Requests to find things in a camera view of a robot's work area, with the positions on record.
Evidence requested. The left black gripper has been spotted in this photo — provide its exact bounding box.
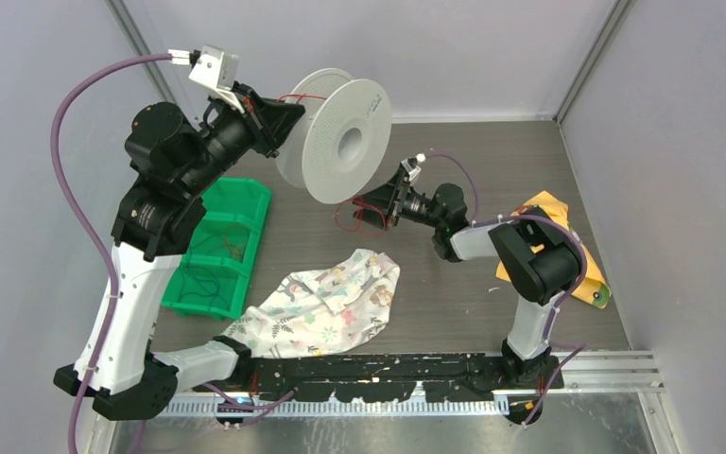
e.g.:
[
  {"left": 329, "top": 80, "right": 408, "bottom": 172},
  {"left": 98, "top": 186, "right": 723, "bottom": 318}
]
[{"left": 179, "top": 79, "right": 304, "bottom": 198}]

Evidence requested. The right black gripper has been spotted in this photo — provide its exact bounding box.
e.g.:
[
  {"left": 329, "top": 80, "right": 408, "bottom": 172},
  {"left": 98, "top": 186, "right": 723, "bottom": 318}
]
[{"left": 354, "top": 169, "right": 445, "bottom": 231}]

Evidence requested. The red wire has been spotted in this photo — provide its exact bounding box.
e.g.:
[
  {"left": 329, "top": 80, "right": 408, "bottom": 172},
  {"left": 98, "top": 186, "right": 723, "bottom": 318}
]
[{"left": 277, "top": 92, "right": 395, "bottom": 238}]

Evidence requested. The grey plastic spool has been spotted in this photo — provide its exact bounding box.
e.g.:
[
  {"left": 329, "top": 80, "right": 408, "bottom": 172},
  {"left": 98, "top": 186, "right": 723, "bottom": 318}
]
[{"left": 275, "top": 68, "right": 392, "bottom": 205}]

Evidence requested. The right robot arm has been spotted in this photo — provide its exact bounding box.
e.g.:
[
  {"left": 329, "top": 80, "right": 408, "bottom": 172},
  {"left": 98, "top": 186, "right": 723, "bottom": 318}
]
[{"left": 353, "top": 169, "right": 587, "bottom": 389}]

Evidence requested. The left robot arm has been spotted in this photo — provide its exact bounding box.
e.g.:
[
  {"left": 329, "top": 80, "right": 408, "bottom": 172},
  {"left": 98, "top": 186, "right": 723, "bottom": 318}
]
[{"left": 54, "top": 85, "right": 305, "bottom": 421}]

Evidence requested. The green three-compartment bin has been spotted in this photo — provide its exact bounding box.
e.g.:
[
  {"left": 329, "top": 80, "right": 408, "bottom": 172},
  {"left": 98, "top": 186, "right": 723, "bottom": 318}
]
[{"left": 161, "top": 177, "right": 272, "bottom": 321}]

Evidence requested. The white patterned cloth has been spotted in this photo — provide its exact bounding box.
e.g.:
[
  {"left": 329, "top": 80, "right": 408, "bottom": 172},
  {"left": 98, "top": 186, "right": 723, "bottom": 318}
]
[{"left": 222, "top": 249, "right": 401, "bottom": 359}]

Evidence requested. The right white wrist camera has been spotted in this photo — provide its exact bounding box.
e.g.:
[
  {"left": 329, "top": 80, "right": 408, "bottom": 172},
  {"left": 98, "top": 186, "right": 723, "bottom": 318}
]
[{"left": 400, "top": 153, "right": 426, "bottom": 185}]

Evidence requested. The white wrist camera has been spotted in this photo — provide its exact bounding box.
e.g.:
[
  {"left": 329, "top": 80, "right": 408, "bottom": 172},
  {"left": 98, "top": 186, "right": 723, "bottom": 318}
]
[
  {"left": 400, "top": 153, "right": 426, "bottom": 185},
  {"left": 167, "top": 45, "right": 245, "bottom": 114}
]

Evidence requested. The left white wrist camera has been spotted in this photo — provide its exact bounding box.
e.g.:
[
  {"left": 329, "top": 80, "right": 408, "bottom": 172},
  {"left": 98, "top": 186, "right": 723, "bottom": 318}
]
[{"left": 167, "top": 45, "right": 245, "bottom": 114}]

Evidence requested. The brown wire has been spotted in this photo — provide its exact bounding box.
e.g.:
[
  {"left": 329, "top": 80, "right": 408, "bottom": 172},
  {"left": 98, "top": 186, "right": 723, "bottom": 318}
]
[{"left": 216, "top": 235, "right": 249, "bottom": 261}]

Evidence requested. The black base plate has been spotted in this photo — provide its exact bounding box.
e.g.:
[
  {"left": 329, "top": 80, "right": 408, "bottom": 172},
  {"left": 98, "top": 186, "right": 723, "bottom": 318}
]
[{"left": 213, "top": 353, "right": 563, "bottom": 403}]

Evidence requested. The aluminium frame rail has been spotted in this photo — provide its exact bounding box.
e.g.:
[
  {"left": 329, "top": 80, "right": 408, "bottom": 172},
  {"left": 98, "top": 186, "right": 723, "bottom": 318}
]
[{"left": 95, "top": 350, "right": 665, "bottom": 398}]

